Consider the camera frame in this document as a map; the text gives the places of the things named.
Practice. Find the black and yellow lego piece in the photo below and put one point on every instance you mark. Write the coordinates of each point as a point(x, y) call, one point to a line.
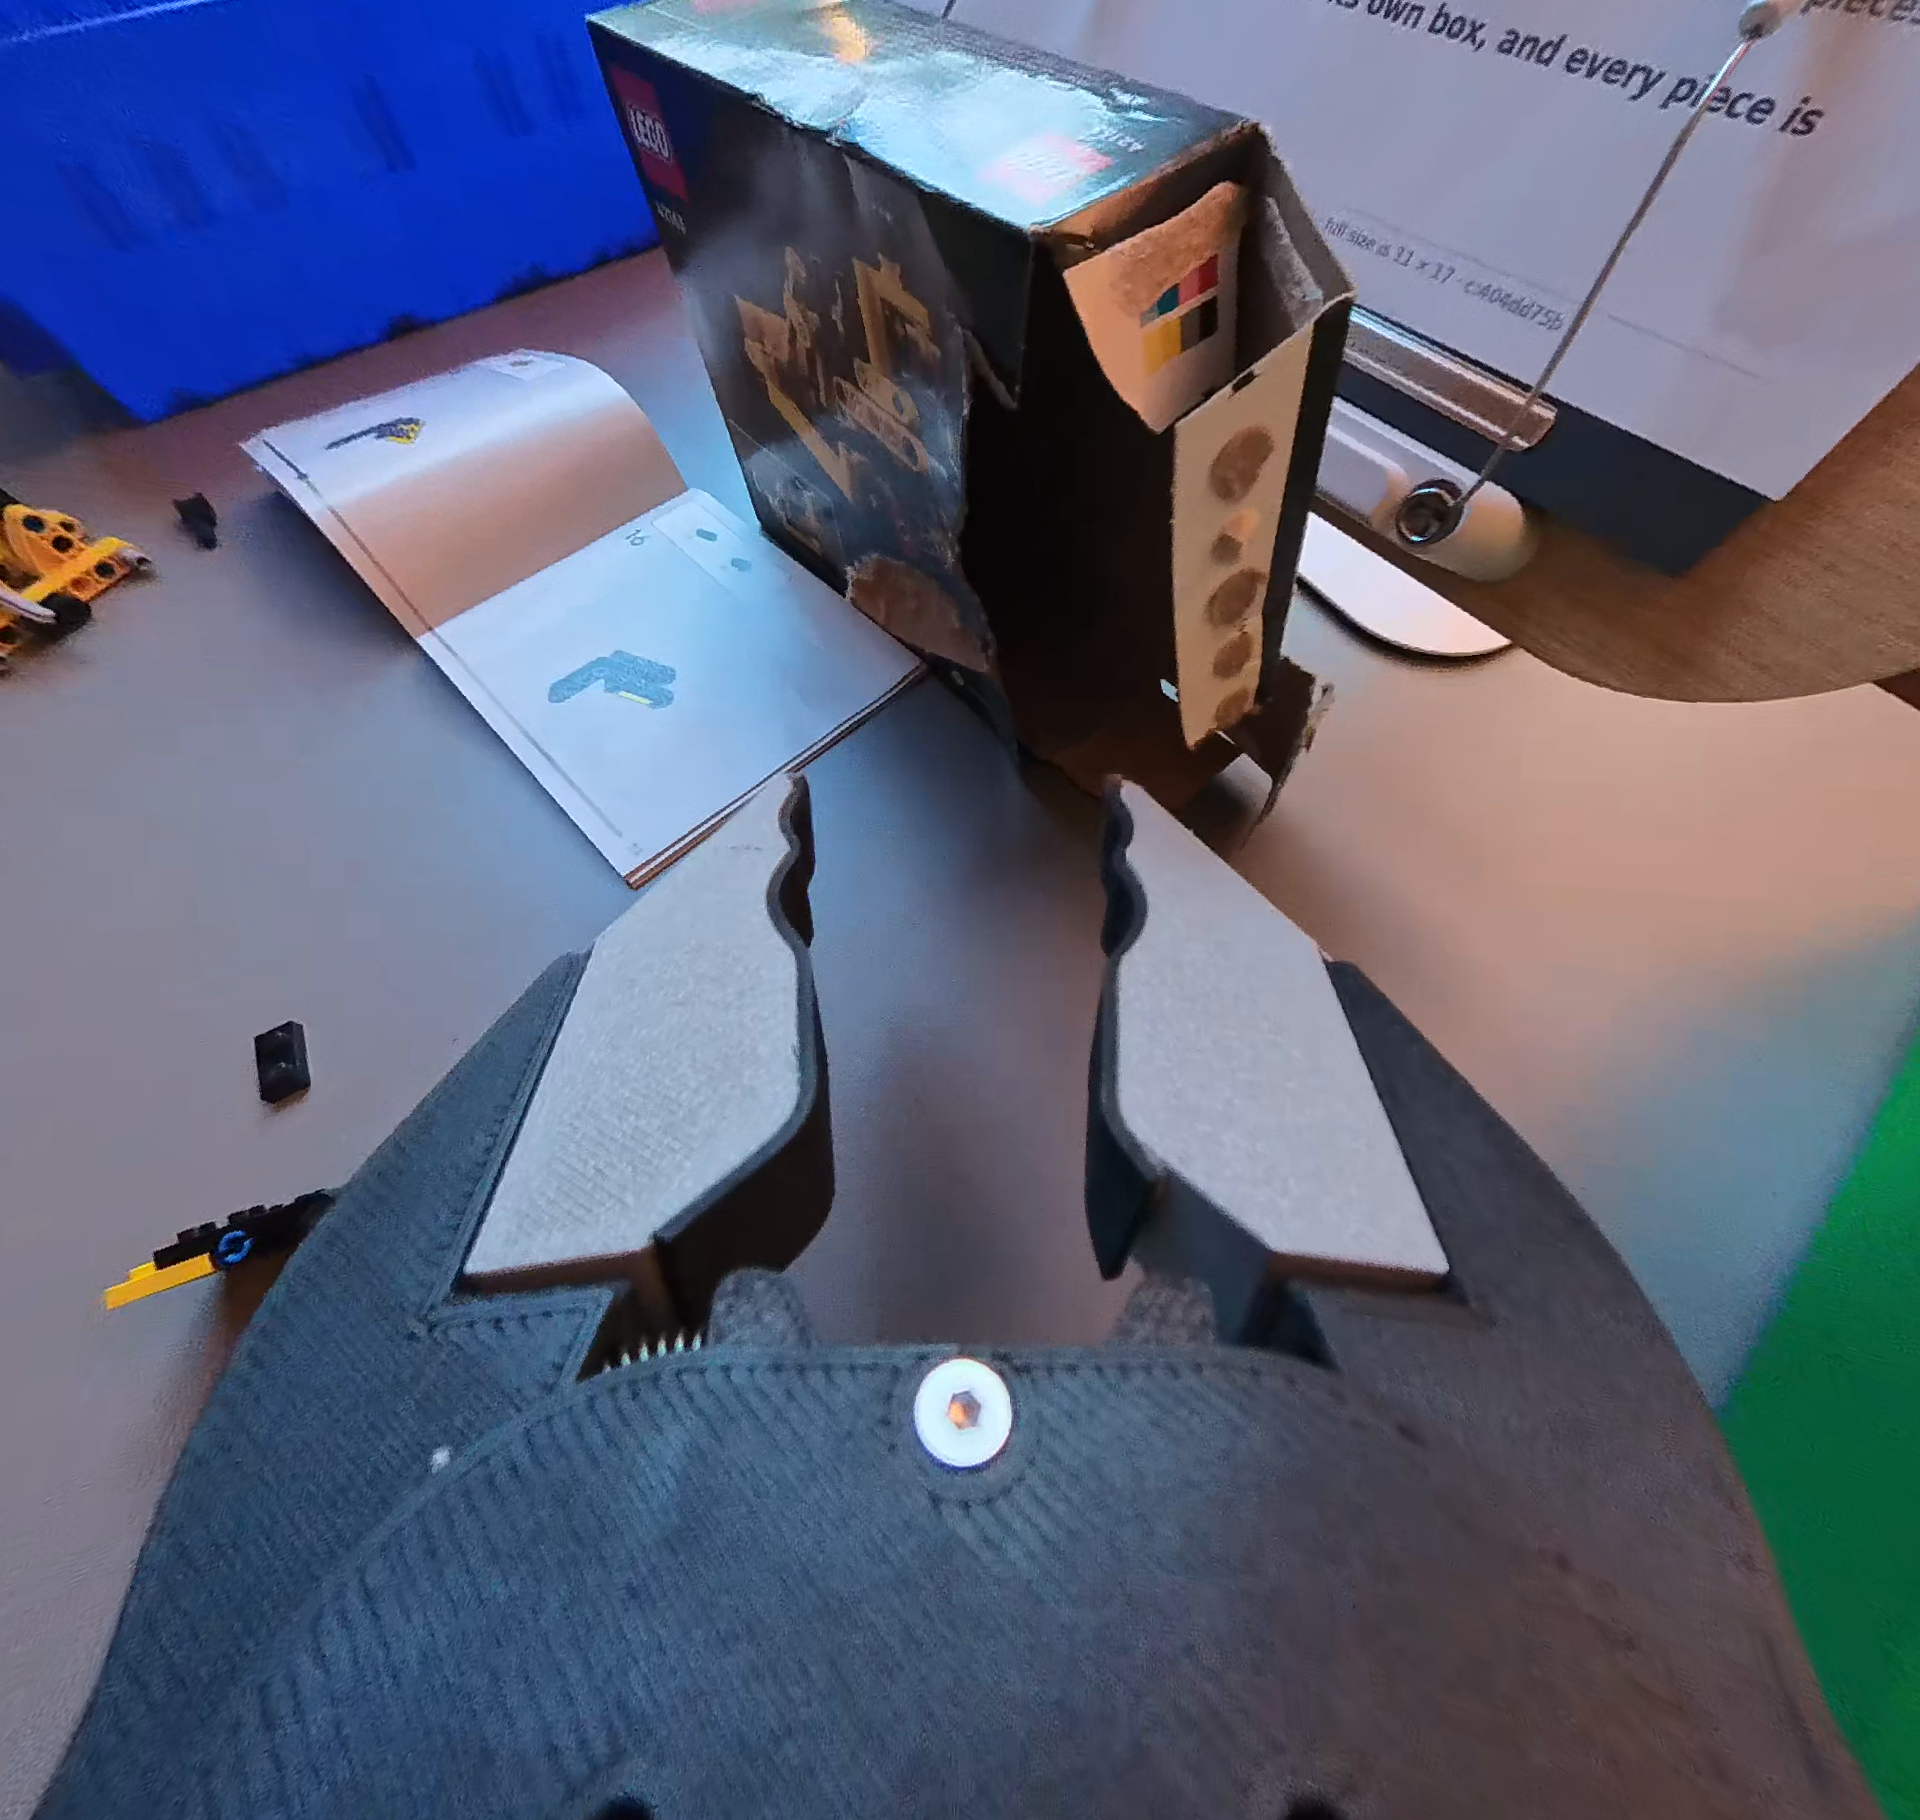
point(224, 1243)

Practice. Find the white printed paper sheet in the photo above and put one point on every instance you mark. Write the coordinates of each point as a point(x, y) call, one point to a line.
point(1501, 200)

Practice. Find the small black lego connector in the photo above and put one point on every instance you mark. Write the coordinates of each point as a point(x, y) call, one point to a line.
point(196, 518)

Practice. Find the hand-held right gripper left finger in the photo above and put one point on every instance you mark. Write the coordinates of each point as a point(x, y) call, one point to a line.
point(645, 1085)

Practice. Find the small black lego plate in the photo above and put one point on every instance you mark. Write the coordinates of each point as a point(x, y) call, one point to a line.
point(281, 1062)

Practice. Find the document holder stand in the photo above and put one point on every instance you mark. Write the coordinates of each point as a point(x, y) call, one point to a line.
point(1411, 604)

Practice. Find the yellow lego vehicle assembly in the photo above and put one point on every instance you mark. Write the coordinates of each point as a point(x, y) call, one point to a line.
point(44, 545)

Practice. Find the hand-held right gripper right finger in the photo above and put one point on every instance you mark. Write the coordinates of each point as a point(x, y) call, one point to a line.
point(1260, 1101)

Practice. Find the dark cardboard lego box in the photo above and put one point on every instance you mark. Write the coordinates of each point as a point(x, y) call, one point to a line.
point(870, 351)

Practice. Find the blue plastic storage bin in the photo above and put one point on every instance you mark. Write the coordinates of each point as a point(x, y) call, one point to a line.
point(300, 125)

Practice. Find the open instruction booklet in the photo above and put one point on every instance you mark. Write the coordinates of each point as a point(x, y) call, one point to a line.
point(674, 718)

